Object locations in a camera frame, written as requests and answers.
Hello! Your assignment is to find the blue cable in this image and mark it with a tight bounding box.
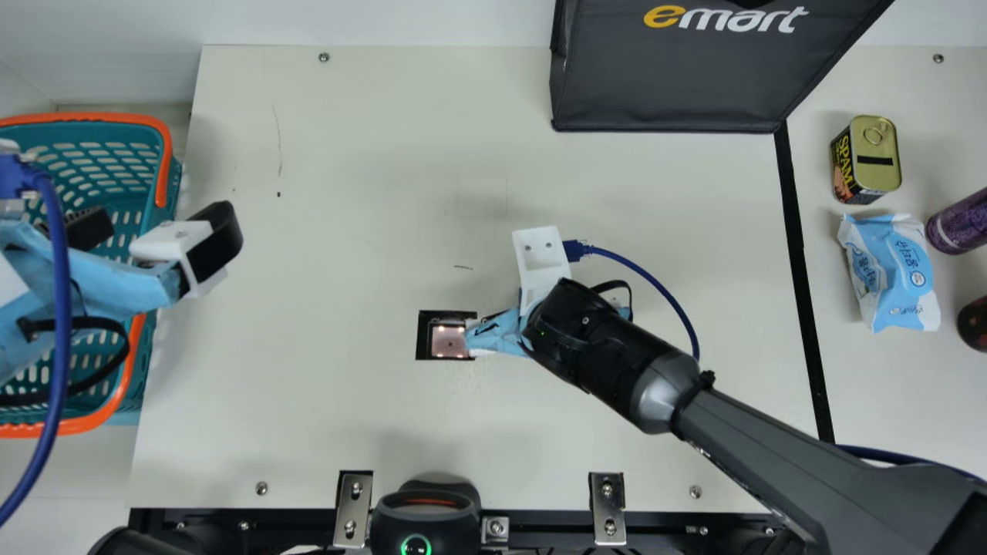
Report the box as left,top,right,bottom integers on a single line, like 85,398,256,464
0,150,73,527
562,240,987,485

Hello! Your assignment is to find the black cable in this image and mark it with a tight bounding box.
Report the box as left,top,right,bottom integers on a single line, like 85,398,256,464
591,280,635,311
0,312,133,408

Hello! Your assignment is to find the black strip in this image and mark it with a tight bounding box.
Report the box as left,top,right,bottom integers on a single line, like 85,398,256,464
773,121,837,445

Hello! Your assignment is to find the small square scanner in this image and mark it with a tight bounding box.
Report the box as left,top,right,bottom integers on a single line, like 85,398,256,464
416,310,477,362

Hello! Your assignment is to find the dark grey bag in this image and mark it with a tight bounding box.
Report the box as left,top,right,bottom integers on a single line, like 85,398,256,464
550,0,896,134

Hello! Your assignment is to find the dark coffee bottle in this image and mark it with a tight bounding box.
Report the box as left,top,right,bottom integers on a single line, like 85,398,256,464
957,295,987,354

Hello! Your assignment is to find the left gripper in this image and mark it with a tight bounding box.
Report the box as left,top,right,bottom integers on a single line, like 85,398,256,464
0,200,244,384

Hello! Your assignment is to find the black device with green light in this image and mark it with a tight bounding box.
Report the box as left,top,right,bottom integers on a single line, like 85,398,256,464
369,480,483,555

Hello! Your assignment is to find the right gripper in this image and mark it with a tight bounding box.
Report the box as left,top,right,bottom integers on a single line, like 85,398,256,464
464,307,534,360

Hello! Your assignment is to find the purple can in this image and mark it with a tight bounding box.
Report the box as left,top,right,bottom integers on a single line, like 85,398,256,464
925,187,987,257

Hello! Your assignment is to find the teal shopping basket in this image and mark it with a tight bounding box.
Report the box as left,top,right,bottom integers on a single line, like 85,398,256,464
0,112,185,439

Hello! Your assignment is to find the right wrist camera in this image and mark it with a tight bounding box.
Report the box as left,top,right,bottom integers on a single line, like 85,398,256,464
512,225,574,315

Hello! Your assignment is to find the blue and white wipes pack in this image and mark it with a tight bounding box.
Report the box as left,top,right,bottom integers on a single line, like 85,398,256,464
837,213,943,335

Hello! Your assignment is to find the gold rectangular tin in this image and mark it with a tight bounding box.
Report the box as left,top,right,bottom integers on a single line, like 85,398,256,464
830,115,903,207

